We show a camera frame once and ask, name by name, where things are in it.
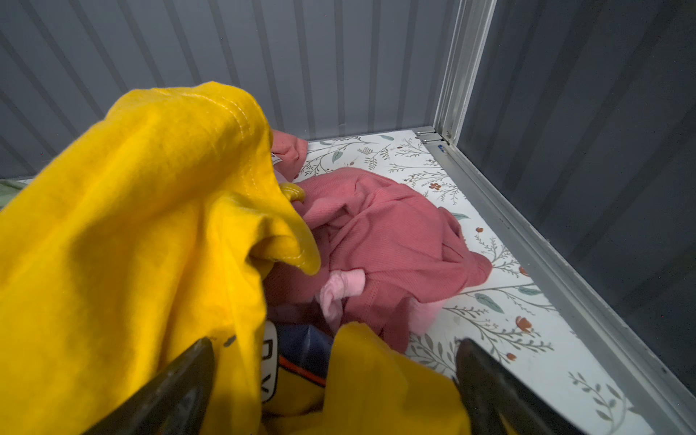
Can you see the aluminium right corner post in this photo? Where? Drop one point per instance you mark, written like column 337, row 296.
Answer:
column 469, row 34

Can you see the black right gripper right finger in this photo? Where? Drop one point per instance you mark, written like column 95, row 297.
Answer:
column 497, row 402

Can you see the dark pink cloth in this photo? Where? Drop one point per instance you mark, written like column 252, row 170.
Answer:
column 408, row 248

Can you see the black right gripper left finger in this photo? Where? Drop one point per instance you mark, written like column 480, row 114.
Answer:
column 175, row 401

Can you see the navy yellow striped cloth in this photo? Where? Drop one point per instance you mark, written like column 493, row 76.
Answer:
column 294, row 368

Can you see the light pink cloth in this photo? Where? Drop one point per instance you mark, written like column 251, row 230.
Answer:
column 344, row 284

